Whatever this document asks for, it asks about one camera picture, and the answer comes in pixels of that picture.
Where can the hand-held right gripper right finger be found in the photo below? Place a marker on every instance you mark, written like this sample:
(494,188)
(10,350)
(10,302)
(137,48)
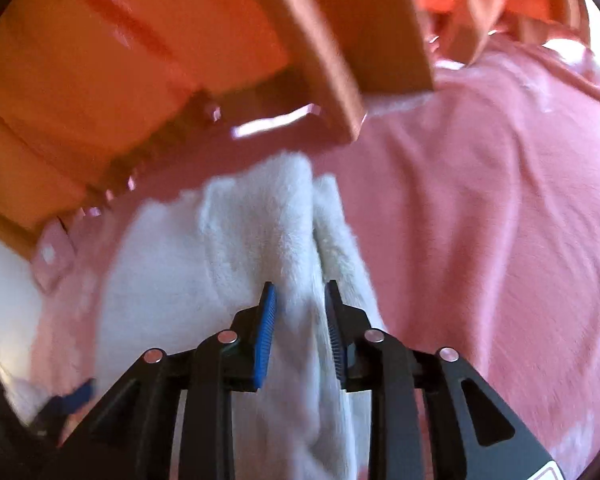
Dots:
(337,342)

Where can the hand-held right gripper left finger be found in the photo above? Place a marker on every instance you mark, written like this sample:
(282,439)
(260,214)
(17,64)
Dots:
(264,345)

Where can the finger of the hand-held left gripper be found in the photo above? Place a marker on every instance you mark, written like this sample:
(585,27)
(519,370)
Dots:
(75,394)

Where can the pale pink heart-dotted sweater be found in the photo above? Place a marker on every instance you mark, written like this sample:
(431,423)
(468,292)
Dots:
(220,240)

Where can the pink fleece blanket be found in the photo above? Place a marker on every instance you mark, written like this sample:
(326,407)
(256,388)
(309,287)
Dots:
(480,210)

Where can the orange curtain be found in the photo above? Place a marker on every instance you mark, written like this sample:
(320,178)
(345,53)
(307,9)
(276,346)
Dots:
(105,60)

